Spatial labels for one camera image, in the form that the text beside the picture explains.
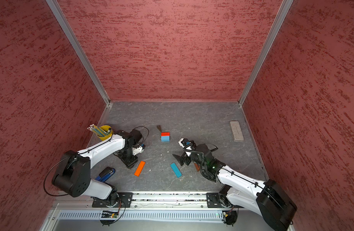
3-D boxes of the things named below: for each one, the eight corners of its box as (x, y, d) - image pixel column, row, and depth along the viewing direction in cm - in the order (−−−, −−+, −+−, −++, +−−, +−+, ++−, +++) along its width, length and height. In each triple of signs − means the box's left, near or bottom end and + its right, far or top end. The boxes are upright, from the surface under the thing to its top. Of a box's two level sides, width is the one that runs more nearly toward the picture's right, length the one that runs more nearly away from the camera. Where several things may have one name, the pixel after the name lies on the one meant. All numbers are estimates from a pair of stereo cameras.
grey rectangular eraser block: (234, 141, 99) (235, 139, 96) (229, 123, 109) (230, 120, 107) (243, 141, 99) (244, 139, 96) (237, 123, 109) (238, 121, 107)
